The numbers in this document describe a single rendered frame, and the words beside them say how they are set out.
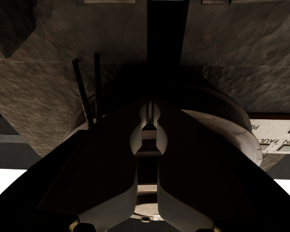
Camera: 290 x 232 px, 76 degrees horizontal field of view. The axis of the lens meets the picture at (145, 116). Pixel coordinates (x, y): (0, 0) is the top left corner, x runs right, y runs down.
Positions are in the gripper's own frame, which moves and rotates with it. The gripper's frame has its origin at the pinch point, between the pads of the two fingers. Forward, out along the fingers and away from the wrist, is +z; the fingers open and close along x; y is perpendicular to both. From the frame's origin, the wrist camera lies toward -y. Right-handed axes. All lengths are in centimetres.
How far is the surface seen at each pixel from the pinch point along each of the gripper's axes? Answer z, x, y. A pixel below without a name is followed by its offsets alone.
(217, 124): 15.9, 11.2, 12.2
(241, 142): 17.5, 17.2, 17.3
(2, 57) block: 11.6, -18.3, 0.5
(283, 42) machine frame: 22.2, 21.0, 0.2
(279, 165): 531, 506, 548
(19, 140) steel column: 397, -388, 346
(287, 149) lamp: 37, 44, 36
